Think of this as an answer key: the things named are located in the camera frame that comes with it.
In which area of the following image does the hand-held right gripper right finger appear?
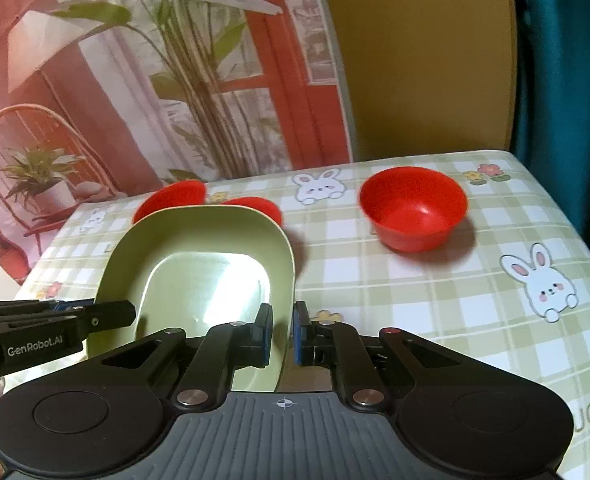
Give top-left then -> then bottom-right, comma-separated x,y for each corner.
292,300 -> 477,412

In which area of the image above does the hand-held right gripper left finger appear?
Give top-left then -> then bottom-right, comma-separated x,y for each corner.
87,303 -> 275,413

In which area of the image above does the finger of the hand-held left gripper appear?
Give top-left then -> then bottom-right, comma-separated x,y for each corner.
0,300 -> 96,313
0,300 -> 137,334

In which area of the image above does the green rectangular plate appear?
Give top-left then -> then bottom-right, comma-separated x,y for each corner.
85,204 -> 296,395

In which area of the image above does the checked bunny tablecloth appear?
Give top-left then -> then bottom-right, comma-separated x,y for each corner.
12,148 -> 590,480

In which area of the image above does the red bowl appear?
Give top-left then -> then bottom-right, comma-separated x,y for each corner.
358,167 -> 469,254
222,197 -> 283,226
132,179 -> 207,226

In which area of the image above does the mustard yellow panel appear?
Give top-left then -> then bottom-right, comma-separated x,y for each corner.
319,0 -> 522,164

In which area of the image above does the teal curtain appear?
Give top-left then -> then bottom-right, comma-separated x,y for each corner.
509,0 -> 590,281

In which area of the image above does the wall poster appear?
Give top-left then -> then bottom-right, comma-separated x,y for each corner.
0,0 -> 354,282

